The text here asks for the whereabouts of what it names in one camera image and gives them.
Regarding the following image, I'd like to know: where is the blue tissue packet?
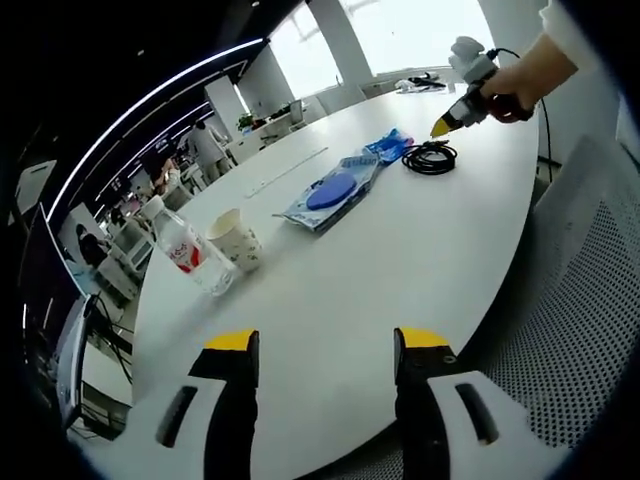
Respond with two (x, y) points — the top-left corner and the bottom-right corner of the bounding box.
(363, 127), (417, 167)

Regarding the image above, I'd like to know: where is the white power strip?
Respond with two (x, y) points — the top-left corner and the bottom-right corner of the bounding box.
(243, 145), (330, 199)

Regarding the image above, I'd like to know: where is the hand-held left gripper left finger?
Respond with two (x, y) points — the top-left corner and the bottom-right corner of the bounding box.
(124, 328), (261, 480)

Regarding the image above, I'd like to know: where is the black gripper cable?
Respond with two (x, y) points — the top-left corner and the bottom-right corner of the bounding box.
(487, 47), (557, 177)

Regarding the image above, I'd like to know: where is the person's right hand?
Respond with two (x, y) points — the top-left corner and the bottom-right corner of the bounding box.
(478, 63), (542, 114)

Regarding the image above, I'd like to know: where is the clear plastic water bottle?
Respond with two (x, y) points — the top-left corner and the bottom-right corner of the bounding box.
(141, 194), (237, 297)

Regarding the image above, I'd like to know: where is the clear bag with blue disc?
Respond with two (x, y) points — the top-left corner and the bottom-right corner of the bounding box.
(272, 153), (382, 235)

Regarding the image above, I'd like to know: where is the white table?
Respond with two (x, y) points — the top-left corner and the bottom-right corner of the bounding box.
(124, 82), (542, 480)

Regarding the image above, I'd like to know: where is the ceiling light strip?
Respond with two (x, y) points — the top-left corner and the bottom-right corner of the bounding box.
(46, 37), (267, 222)

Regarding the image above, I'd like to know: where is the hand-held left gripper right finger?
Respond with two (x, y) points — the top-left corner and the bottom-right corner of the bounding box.
(392, 327), (544, 480)

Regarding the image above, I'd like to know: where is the ceiling air vent panel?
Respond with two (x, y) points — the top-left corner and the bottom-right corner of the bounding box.
(13, 158), (59, 202)

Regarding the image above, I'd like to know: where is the grey mesh office chair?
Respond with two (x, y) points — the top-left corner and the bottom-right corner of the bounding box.
(457, 133), (640, 451)

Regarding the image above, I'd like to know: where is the printed white paper cup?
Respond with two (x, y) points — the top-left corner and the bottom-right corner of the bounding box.
(205, 207), (264, 274)

